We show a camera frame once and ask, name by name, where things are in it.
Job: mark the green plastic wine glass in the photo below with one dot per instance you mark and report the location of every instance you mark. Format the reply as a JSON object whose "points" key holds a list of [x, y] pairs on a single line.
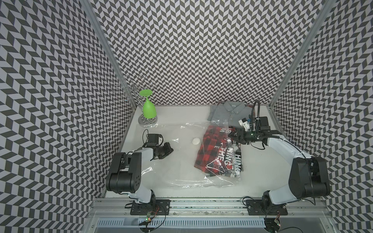
{"points": [[149, 110]]}

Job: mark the dark grey garment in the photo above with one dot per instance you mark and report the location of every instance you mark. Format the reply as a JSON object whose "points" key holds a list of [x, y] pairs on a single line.
{"points": [[230, 112]]}

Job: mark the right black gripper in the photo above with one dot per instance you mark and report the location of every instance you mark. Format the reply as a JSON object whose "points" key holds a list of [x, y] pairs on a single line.
{"points": [[241, 132]]}

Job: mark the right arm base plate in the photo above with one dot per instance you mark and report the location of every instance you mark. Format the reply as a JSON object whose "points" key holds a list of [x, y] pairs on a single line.
{"points": [[257, 208]]}

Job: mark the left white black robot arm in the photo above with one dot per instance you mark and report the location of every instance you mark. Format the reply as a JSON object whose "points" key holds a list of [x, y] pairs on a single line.
{"points": [[124, 175]]}

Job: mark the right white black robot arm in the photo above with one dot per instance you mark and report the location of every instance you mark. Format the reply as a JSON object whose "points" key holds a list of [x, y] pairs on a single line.
{"points": [[308, 176]]}

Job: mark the clear plastic vacuum bag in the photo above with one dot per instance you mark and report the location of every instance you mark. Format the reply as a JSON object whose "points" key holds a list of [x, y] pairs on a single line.
{"points": [[177, 170]]}

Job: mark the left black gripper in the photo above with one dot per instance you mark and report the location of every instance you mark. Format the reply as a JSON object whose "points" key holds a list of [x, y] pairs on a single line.
{"points": [[168, 150]]}

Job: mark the white vacuum bag valve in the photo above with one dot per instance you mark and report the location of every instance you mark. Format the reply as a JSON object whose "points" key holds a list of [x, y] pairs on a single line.
{"points": [[196, 141]]}

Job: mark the aluminium front rail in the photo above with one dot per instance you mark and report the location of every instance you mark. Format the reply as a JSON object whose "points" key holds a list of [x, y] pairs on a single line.
{"points": [[208, 207]]}

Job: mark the red black printed shirt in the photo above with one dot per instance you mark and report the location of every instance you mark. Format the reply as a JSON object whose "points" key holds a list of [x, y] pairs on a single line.
{"points": [[218, 153]]}

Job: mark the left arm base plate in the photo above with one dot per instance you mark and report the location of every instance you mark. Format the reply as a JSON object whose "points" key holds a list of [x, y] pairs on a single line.
{"points": [[159, 206]]}

